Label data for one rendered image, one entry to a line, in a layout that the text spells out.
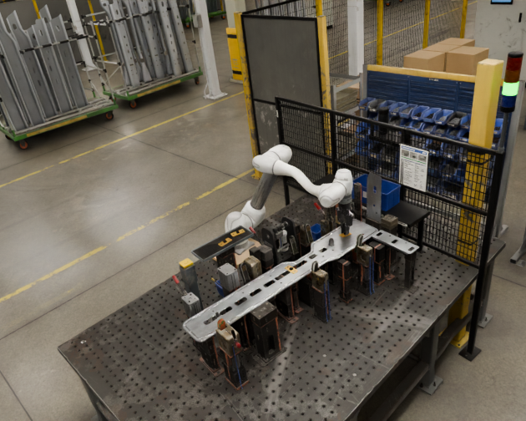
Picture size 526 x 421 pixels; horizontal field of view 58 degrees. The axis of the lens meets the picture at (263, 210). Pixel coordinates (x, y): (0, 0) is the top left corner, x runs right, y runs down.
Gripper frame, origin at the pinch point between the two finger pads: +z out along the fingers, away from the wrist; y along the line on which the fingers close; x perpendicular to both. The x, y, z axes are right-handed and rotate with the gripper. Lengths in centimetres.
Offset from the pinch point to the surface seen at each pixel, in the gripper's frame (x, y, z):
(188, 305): -109, -13, 0
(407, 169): 54, 6, -22
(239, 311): -90, 6, 6
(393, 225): 26.7, 16.9, 3.0
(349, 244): -5.1, 7.9, 5.4
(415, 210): 49, 18, 2
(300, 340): -62, 22, 36
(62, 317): -149, -201, 106
